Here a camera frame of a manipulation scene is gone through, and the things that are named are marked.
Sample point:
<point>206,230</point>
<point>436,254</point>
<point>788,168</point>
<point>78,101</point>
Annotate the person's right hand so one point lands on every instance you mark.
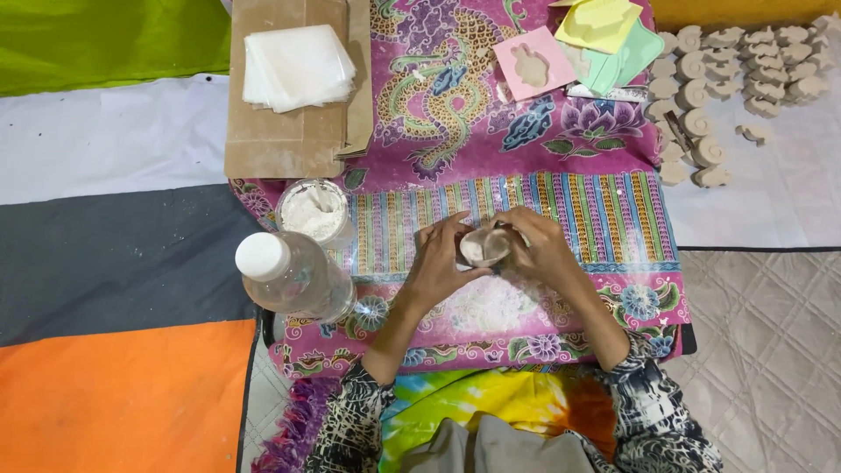
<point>545,256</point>

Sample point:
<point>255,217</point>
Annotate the person's left hand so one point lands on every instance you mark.
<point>433,269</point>

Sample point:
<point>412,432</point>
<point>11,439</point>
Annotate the clear jar of white powder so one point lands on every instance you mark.
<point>314,213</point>

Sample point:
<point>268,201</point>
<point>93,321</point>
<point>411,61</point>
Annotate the white plastic spoon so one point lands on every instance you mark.
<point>321,197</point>

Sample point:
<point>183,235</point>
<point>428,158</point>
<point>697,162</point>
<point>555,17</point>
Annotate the clear plastic bottle white cap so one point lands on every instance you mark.
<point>292,276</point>

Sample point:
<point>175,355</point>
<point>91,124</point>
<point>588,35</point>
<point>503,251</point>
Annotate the tie-dye cloth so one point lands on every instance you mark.
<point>486,401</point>

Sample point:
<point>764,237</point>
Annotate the pink patterned batik cloth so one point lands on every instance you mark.
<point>473,131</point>

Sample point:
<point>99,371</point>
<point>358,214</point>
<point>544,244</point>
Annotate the white printed wrapper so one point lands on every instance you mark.
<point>604,93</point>

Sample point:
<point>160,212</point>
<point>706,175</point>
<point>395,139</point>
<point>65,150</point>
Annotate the brown wooden stick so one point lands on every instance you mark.
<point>677,129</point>

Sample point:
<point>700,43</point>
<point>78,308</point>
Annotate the grey garment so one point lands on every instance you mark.
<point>493,447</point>

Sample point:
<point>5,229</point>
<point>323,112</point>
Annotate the pink mould with clay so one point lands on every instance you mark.
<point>532,62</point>

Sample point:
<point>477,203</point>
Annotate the narrow brown paper bag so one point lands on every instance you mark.
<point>360,79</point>

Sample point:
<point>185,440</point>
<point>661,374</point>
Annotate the large brown paper bag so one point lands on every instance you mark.
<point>282,131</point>

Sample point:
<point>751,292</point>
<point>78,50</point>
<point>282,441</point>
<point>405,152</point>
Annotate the mint green mould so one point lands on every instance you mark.
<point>624,62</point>

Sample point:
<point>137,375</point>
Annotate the purple fringed cloth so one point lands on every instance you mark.
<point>295,427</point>

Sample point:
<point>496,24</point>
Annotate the group of beige clay figures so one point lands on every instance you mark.
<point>696,85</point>

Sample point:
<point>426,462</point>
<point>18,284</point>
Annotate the yellow mould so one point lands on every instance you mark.
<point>598,26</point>

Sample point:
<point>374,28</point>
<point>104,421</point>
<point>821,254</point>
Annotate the beige quilted mat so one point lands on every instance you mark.
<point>762,361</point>

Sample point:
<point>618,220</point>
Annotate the white cloth sheet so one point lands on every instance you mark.
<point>775,184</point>

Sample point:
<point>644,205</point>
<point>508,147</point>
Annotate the lone beige clay piece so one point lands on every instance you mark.
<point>754,133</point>

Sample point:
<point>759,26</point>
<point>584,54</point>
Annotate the stack of clear plastic sheets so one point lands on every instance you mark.
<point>295,66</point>

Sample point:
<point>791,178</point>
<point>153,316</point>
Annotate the mustard yellow cloth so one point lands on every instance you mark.
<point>742,12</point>

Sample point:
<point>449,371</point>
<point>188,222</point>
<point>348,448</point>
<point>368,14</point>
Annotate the colour striped tarp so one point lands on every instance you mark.
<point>118,230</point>

